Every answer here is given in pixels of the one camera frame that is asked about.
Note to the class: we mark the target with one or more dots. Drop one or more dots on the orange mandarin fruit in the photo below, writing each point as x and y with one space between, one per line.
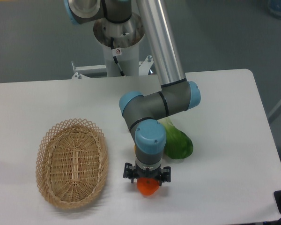
147 186

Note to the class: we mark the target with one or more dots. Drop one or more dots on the woven wicker basket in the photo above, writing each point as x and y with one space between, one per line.
72 164

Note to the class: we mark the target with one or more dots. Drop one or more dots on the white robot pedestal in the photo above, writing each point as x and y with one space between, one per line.
121 58

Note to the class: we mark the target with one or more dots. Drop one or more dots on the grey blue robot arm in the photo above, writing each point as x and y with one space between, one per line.
117 27

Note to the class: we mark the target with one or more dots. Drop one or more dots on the green bok choy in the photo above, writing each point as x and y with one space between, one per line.
178 144

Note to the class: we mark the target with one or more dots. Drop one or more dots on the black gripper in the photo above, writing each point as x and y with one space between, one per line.
162 175

